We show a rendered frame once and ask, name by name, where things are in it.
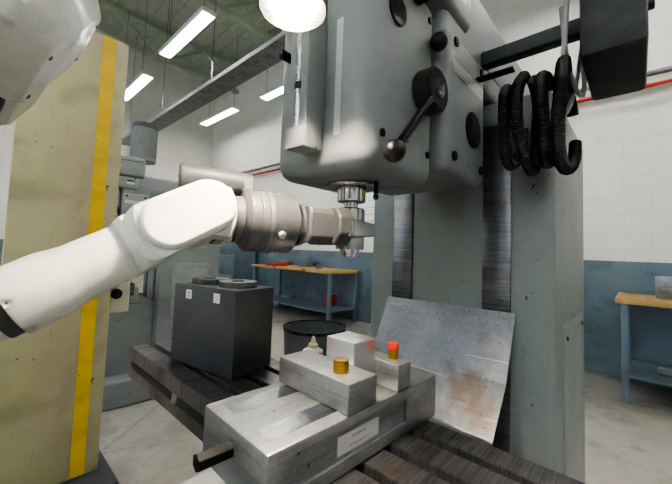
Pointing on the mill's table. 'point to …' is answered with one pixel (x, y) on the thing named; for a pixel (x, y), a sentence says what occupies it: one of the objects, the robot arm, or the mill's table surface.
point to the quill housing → (367, 88)
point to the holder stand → (222, 325)
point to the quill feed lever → (432, 103)
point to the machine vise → (314, 428)
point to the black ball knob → (438, 41)
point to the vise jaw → (328, 381)
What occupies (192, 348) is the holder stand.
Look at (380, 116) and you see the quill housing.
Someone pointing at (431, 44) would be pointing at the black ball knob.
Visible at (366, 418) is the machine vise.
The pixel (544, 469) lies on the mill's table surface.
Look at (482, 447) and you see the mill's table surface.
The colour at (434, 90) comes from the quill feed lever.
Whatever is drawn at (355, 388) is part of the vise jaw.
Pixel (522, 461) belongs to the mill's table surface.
